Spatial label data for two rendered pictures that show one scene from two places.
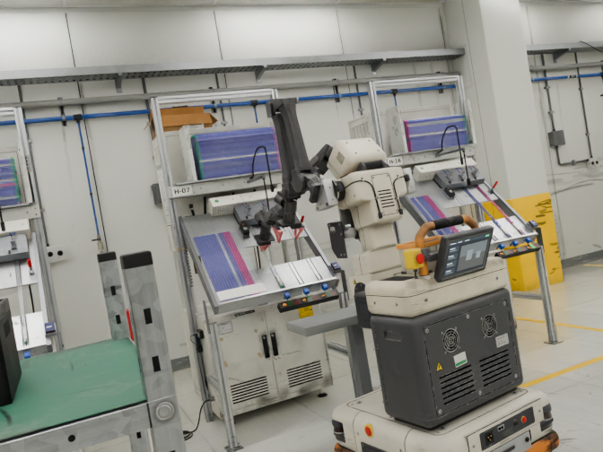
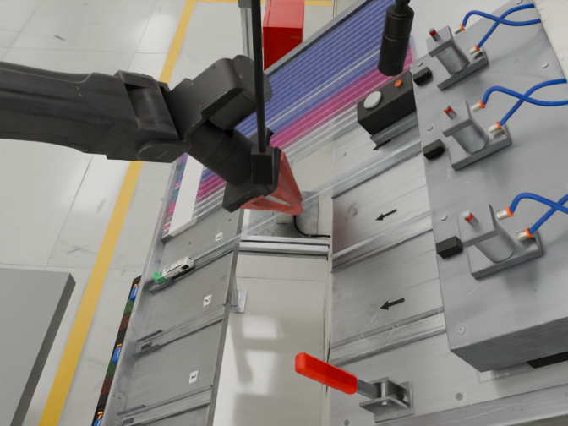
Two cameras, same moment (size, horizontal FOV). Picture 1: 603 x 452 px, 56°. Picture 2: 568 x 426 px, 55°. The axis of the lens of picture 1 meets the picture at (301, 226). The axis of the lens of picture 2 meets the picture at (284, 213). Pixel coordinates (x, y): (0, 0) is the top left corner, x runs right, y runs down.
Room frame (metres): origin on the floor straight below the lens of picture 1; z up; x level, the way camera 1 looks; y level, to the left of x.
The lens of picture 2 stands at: (3.36, -0.18, 1.48)
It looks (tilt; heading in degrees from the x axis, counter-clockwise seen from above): 50 degrees down; 117
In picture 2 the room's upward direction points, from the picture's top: straight up
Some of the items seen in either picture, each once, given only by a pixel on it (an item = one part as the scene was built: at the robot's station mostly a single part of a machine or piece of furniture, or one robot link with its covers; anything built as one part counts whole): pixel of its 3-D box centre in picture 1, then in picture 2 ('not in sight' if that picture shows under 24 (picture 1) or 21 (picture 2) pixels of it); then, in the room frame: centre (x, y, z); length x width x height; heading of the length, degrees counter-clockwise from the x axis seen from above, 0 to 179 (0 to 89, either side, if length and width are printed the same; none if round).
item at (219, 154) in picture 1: (236, 153); not in sight; (3.43, 0.31, 1.52); 0.51 x 0.13 x 0.27; 113
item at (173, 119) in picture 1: (199, 117); not in sight; (3.66, 0.53, 1.82); 0.68 x 0.30 x 0.20; 113
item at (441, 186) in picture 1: (452, 254); not in sight; (3.93, -1.00, 0.65); 1.01 x 0.73 x 1.29; 23
